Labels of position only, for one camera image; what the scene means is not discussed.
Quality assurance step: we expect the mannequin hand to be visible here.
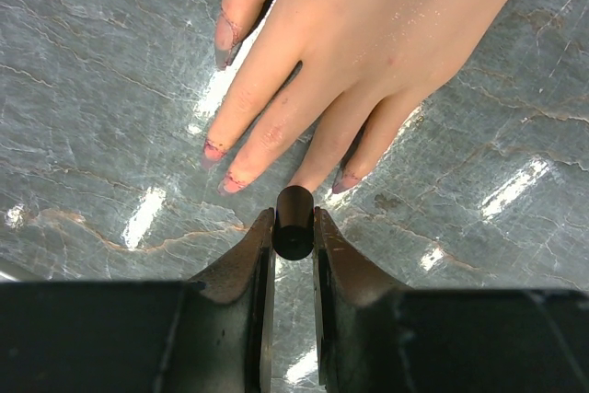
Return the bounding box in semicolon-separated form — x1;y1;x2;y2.
203;0;507;194

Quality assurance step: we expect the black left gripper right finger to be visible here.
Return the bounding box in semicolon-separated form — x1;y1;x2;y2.
313;209;588;392

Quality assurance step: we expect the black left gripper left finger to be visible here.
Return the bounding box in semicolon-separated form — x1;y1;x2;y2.
1;209;274;392

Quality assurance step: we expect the black nail polish cap brush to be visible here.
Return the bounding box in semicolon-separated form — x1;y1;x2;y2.
272;185;314;261

